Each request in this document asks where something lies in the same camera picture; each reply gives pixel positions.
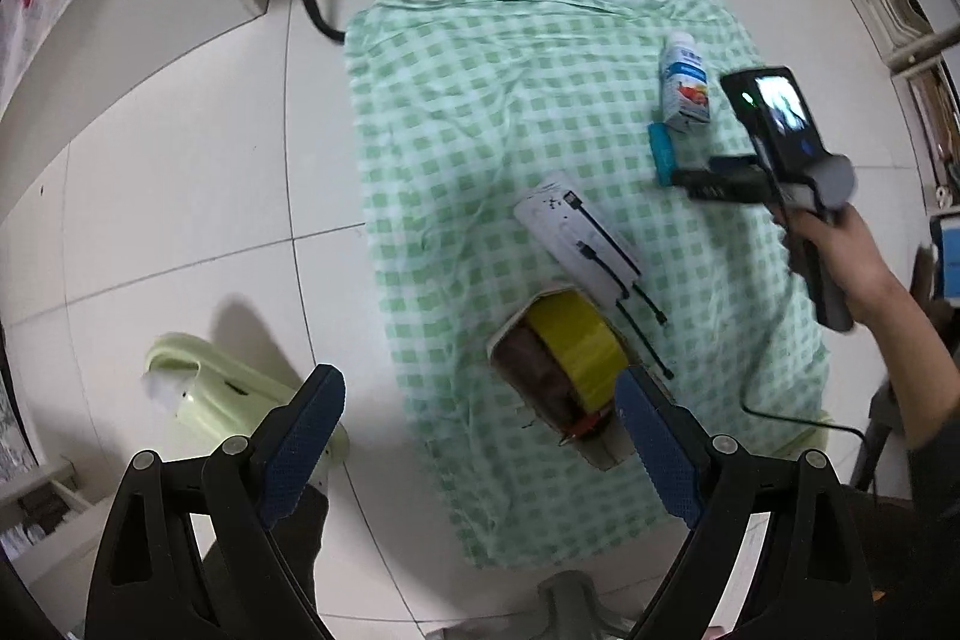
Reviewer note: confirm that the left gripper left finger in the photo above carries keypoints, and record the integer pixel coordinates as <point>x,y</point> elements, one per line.
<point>270,515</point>

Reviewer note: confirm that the red pen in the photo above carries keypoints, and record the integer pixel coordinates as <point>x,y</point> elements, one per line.
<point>583,428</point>

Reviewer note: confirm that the person right forearm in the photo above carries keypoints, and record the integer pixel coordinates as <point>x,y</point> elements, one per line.
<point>924,377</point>

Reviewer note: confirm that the left green slipper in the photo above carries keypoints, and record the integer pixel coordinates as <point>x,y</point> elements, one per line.
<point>211,393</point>

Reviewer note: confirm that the white power bank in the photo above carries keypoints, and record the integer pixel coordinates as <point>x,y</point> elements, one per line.
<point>594,255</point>

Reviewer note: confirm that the green checkered cloth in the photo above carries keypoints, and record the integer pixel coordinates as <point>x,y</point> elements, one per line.
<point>505,161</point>

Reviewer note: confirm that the person right hand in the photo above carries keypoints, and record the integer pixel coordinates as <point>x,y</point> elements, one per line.
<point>851,255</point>

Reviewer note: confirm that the blue key fob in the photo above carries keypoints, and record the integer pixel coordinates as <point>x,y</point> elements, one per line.
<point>663,153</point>

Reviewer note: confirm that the cardboard box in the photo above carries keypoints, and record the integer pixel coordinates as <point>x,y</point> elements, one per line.
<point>608,446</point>

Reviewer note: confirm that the white blue drink bottle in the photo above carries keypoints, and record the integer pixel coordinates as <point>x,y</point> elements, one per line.
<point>684,84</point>

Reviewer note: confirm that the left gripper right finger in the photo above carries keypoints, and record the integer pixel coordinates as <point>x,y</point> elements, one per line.
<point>710,483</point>

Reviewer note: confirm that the yellow packing tape roll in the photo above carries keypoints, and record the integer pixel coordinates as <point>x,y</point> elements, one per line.
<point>581,340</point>

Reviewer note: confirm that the pink tissue pack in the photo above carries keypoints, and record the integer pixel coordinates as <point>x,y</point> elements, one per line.
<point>524,360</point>

